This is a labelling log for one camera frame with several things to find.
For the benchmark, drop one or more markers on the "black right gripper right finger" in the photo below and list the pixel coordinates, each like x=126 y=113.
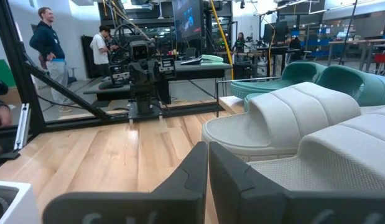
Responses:
x=242 y=199

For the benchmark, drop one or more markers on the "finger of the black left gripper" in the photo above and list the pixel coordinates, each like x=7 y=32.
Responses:
x=119 y=74
x=168 y=68

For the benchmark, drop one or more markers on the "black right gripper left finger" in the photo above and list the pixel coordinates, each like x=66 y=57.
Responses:
x=179 y=202

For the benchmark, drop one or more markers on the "grey rubber slide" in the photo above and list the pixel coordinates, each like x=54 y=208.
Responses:
x=273 y=124
x=335 y=155

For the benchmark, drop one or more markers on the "teal rubber slide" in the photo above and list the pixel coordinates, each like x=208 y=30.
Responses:
x=366 y=87
x=291 y=77

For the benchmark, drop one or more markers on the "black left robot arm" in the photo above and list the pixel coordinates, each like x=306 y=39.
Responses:
x=144 y=99

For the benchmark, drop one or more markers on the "black mouse with red light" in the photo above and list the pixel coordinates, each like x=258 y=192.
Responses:
x=105 y=84

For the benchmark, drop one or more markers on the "white calculator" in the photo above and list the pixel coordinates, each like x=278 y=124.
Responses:
x=191 y=61

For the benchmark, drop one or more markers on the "black desk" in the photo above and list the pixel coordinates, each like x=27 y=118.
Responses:
x=198 y=70

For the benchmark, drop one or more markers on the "person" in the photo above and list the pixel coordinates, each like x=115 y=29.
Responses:
x=100 y=49
x=239 y=43
x=49 y=46

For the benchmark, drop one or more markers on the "mint green stapler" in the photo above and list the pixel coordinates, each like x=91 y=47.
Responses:
x=212 y=59

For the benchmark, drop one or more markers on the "computer monitor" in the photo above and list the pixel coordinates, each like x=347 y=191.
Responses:
x=188 y=20

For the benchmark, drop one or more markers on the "silver aluminium extrusion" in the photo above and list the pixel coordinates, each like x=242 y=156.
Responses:
x=22 y=127

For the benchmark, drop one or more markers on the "person's hand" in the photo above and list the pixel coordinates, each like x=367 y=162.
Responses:
x=2 y=116

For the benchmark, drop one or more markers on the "white plant pot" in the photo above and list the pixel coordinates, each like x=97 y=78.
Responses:
x=24 y=205

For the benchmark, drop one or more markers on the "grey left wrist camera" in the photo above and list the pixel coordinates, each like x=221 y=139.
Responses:
x=139 y=50

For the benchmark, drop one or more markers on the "black metal table frame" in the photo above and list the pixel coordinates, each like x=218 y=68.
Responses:
x=12 y=62

